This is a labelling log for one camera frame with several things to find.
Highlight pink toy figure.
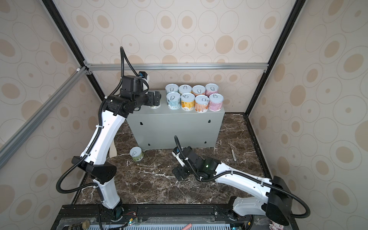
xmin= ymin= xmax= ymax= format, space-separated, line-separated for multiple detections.
xmin=269 ymin=221 xmax=284 ymax=230

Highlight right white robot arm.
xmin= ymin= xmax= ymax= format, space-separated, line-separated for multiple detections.
xmin=172 ymin=147 xmax=311 ymax=226

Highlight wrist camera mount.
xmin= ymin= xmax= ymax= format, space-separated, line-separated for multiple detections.
xmin=139 ymin=71 xmax=149 ymax=81
xmin=172 ymin=150 xmax=185 ymax=167

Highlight grey metal cabinet box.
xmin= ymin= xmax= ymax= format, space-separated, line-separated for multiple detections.
xmin=126 ymin=90 xmax=225 ymax=150

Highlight white handled fork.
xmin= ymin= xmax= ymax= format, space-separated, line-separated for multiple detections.
xmin=232 ymin=149 xmax=237 ymax=162

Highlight yellow can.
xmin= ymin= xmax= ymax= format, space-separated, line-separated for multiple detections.
xmin=181 ymin=93 xmax=195 ymax=111
xmin=178 ymin=84 xmax=192 ymax=95

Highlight left diagonal aluminium rail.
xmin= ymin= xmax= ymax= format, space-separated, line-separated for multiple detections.
xmin=1 ymin=67 xmax=87 ymax=168

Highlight pink can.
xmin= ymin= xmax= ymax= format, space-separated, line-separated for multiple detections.
xmin=209 ymin=94 xmax=224 ymax=112
xmin=205 ymin=83 xmax=219 ymax=97

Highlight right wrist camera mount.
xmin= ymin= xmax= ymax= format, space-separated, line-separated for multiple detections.
xmin=172 ymin=150 xmax=185 ymax=167

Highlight pink marker pen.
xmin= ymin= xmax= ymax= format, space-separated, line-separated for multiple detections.
xmin=182 ymin=223 xmax=192 ymax=230

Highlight horizontal aluminium rail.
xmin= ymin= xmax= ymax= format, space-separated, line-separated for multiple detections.
xmin=87 ymin=63 xmax=268 ymax=71

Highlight black base frame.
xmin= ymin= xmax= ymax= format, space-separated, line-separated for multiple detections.
xmin=51 ymin=203 xmax=300 ymax=230

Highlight teal can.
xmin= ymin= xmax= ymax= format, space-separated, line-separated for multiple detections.
xmin=166 ymin=92 xmax=181 ymax=110
xmin=165 ymin=83 xmax=179 ymax=94

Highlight green can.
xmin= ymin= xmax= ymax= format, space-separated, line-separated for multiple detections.
xmin=129 ymin=147 xmax=144 ymax=162
xmin=150 ymin=105 xmax=161 ymax=109

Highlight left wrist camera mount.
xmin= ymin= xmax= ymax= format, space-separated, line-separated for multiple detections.
xmin=139 ymin=71 xmax=149 ymax=81

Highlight wooden spatula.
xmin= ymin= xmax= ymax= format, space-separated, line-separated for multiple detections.
xmin=109 ymin=141 xmax=117 ymax=158

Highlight brown orange can front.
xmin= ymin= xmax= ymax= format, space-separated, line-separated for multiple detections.
xmin=195 ymin=95 xmax=209 ymax=113

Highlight brown orange can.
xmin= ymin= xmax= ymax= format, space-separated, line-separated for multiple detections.
xmin=192 ymin=85 xmax=206 ymax=96
xmin=195 ymin=95 xmax=209 ymax=113

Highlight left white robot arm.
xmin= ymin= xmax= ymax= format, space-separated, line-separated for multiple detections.
xmin=56 ymin=71 xmax=161 ymax=210

